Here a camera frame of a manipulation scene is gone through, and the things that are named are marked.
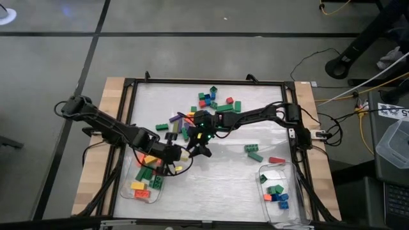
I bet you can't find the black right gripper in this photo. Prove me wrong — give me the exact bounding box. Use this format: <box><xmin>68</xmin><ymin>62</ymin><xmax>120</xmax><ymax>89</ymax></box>
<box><xmin>187</xmin><ymin>123</ymin><xmax>214</xmax><ymax>158</ymax></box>

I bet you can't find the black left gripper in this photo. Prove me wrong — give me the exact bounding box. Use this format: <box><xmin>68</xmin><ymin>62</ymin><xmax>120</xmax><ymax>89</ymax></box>
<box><xmin>150</xmin><ymin>132</ymin><xmax>183</xmax><ymax>176</ymax></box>

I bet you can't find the clear plastic bin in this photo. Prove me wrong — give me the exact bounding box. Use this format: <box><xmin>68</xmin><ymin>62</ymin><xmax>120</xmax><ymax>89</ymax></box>
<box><xmin>120</xmin><ymin>152</ymin><xmax>166</xmax><ymax>204</ymax></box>
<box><xmin>255</xmin><ymin>162</ymin><xmax>313</xmax><ymax>229</ymax></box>

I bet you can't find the dark grey stand foot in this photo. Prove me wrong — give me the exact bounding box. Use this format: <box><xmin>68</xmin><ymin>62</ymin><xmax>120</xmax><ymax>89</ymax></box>
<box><xmin>0</xmin><ymin>135</ymin><xmax>24</xmax><ymax>150</ymax></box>

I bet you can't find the black stand base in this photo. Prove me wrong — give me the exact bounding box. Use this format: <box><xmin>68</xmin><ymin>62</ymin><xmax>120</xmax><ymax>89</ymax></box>
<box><xmin>325</xmin><ymin>0</ymin><xmax>409</xmax><ymax>81</ymax></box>

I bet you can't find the dark side cabinet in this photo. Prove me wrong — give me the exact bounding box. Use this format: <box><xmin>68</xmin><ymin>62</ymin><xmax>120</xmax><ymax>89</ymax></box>
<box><xmin>330</xmin><ymin>91</ymin><xmax>409</xmax><ymax>230</ymax></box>

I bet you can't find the white printed label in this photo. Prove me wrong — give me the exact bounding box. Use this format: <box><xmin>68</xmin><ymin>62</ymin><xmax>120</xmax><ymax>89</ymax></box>
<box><xmin>378</xmin><ymin>102</ymin><xmax>409</xmax><ymax>121</ymax></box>

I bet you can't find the clear plastic tub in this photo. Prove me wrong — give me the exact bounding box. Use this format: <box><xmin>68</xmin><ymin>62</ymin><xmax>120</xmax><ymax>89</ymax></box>
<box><xmin>375</xmin><ymin>117</ymin><xmax>409</xmax><ymax>169</ymax></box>

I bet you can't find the black keyboard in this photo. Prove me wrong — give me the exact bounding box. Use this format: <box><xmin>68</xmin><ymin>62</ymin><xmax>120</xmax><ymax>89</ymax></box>
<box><xmin>383</xmin><ymin>181</ymin><xmax>409</xmax><ymax>229</ymax></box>

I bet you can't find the white round floor disc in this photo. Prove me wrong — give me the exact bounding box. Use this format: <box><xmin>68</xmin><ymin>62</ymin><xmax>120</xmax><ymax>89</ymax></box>
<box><xmin>0</xmin><ymin>8</ymin><xmax>17</xmax><ymax>26</ymax></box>

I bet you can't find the person's shoe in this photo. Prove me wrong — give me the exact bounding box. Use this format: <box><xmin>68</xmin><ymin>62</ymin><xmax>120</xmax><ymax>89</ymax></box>
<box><xmin>376</xmin><ymin>46</ymin><xmax>402</xmax><ymax>70</ymax></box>

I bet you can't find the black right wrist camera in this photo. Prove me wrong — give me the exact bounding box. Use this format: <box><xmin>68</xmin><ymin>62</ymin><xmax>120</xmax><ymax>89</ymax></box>
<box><xmin>192</xmin><ymin>109</ymin><xmax>214</xmax><ymax>127</ymax></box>

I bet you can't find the black left base cable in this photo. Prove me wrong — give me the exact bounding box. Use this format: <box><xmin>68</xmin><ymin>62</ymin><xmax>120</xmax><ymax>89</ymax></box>
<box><xmin>82</xmin><ymin>139</ymin><xmax>109</xmax><ymax>167</ymax></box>

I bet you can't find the black floor cable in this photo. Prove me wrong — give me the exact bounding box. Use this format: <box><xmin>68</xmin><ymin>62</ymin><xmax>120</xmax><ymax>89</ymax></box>
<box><xmin>289</xmin><ymin>47</ymin><xmax>352</xmax><ymax>89</ymax></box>

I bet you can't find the white cable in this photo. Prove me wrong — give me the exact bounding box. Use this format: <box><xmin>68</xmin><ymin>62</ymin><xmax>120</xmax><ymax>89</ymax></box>
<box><xmin>316</xmin><ymin>52</ymin><xmax>409</xmax><ymax>106</ymax></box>

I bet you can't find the yellow floor cable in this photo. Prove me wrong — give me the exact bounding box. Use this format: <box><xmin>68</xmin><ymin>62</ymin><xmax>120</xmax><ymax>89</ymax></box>
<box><xmin>319</xmin><ymin>0</ymin><xmax>352</xmax><ymax>16</ymax></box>

